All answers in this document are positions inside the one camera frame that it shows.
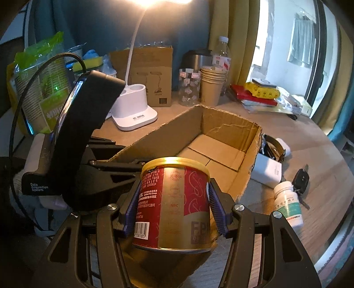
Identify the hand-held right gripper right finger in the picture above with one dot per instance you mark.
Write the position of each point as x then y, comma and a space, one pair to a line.
219, 211

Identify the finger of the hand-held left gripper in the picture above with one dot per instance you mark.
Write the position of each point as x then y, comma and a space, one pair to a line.
102, 180
105, 145

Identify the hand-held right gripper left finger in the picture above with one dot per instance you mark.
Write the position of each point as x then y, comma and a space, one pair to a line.
132, 206

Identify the red and gold tin can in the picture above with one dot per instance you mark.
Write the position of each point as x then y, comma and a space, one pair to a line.
177, 207

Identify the white small box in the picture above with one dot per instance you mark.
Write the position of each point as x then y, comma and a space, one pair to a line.
267, 171

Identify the white pill bottle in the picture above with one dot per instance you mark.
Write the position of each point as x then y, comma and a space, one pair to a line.
287, 205

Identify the brown cardboard box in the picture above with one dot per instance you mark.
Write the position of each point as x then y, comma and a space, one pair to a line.
221, 133

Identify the black car key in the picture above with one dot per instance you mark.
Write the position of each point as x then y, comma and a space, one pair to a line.
300, 180

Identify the white earbuds case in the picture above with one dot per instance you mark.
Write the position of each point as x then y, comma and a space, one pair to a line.
283, 146

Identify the white desk lamp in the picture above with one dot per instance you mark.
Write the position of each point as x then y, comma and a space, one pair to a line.
135, 110

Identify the yellow sponge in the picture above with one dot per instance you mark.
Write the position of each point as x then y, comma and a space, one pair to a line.
91, 64

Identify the brown lamp carton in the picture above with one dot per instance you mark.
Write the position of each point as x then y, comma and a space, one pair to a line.
159, 77

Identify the teal curtain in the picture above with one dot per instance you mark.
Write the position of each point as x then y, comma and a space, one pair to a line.
96, 22
341, 130

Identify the floral print glass jar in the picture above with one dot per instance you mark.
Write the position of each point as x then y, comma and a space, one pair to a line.
189, 88

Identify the clear plastic document pouch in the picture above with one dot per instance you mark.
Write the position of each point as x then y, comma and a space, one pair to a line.
257, 108

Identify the small black clip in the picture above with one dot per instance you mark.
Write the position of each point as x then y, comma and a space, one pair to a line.
292, 116

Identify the red flat package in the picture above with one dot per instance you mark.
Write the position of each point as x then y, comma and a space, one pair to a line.
243, 94

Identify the stack of paper cups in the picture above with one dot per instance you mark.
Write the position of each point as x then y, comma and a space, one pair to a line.
211, 88

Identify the stainless steel thermos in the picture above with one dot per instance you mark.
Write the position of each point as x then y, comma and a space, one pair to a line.
193, 59

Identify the yellow tissue packet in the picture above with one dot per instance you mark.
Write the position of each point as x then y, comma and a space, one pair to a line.
262, 90

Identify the white small carton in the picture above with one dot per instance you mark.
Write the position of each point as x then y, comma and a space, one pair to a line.
290, 103

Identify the grey flat case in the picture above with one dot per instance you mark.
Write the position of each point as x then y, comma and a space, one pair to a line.
260, 81

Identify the clear plastic water bottle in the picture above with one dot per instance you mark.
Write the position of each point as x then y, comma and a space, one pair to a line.
221, 49

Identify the yellow curtain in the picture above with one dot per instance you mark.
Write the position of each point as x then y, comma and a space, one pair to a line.
334, 83
237, 27

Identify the hanging grey garment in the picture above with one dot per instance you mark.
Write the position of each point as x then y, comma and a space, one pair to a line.
301, 38

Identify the black window frame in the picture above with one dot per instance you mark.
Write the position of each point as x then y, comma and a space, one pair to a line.
325, 41

